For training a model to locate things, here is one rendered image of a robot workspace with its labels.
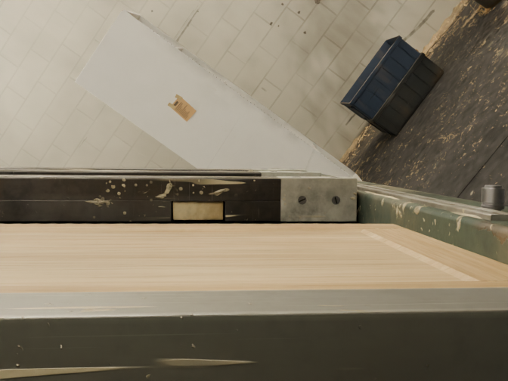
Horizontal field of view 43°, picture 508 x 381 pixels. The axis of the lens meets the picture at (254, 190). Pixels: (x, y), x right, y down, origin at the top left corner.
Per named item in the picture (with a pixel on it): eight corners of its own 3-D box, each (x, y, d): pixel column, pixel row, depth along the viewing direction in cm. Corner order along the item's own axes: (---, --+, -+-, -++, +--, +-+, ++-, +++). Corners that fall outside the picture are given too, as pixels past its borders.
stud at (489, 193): (508, 212, 70) (509, 186, 70) (487, 212, 70) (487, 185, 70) (497, 210, 73) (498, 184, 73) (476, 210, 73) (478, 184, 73)
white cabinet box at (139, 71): (370, 190, 441) (122, 8, 417) (319, 255, 451) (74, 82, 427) (356, 173, 501) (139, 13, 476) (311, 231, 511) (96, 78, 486)
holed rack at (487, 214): (519, 220, 62) (519, 214, 62) (490, 220, 62) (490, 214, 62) (279, 169, 226) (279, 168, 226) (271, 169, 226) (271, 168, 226)
